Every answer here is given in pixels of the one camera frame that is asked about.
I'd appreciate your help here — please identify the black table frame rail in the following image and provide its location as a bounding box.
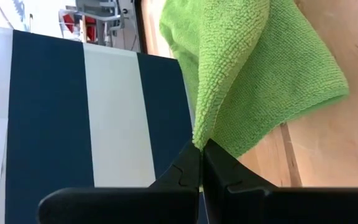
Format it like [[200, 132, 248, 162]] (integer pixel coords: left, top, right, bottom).
[[134, 0, 149, 55]]

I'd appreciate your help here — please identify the metal wire shelf rack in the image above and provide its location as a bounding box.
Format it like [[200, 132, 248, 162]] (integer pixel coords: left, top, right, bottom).
[[57, 0, 136, 49]]

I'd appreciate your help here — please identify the red storage bin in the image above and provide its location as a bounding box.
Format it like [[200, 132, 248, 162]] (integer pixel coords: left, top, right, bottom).
[[61, 14, 76, 34], [84, 16, 98, 42]]

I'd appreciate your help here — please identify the navy white striped basket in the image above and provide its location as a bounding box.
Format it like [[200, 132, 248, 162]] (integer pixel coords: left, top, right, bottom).
[[0, 23, 197, 224]]

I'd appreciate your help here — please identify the green microfibre towel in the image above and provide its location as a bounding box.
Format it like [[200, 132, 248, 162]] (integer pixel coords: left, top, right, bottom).
[[159, 0, 351, 159]]

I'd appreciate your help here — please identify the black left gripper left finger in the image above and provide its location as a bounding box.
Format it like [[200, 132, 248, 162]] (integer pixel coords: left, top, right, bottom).
[[37, 141, 203, 224]]

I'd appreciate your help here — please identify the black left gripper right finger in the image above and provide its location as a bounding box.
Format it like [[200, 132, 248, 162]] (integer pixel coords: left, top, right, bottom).
[[202, 139, 358, 224]]

